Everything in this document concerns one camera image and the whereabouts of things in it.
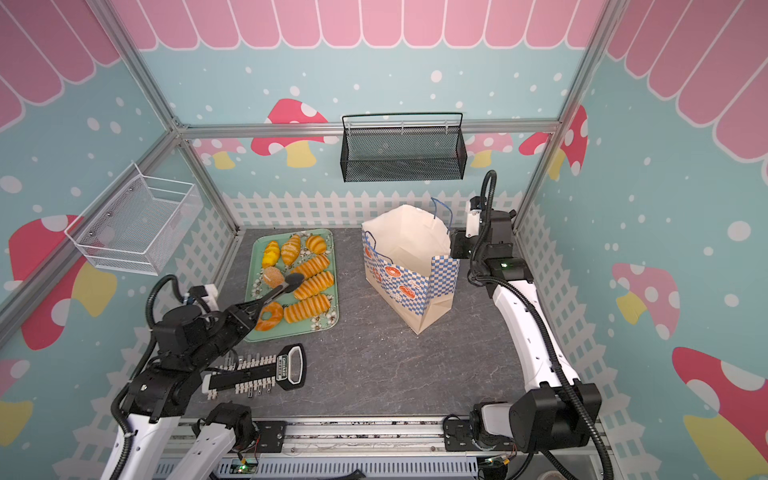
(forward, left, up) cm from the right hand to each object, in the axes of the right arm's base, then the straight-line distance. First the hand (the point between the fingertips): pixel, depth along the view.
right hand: (456, 231), depth 78 cm
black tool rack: (-28, +56, -29) cm, 69 cm away
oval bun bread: (+4, +57, -25) cm, 63 cm away
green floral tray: (+20, +46, -26) cm, 56 cm away
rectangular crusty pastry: (-8, +44, -27) cm, 52 cm away
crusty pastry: (+1, +43, -26) cm, 51 cm away
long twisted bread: (+8, +45, -26) cm, 53 cm away
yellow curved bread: (+15, +62, -27) cm, 69 cm away
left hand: (-20, +48, -6) cm, 52 cm away
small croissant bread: (+17, +54, -26) cm, 63 cm away
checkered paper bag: (+9, +12, -24) cm, 28 cm away
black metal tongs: (-22, +49, -3) cm, 54 cm away
